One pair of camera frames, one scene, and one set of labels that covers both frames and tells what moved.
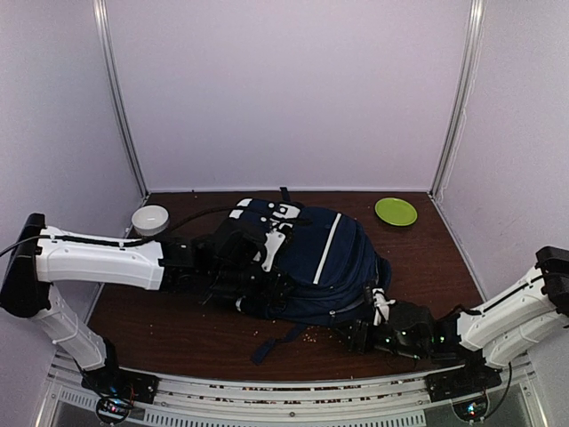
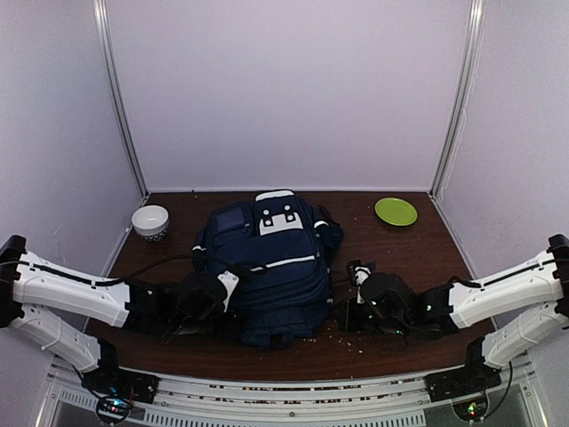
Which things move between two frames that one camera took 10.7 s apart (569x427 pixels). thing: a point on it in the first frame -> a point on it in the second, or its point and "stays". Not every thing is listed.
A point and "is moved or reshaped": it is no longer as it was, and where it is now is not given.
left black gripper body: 233,280 -> 194,326
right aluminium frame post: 470,51 stays
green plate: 396,212 stays
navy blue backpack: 330,263 is moved or reshaped
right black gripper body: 364,327 -> 391,326
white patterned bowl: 150,220 stays
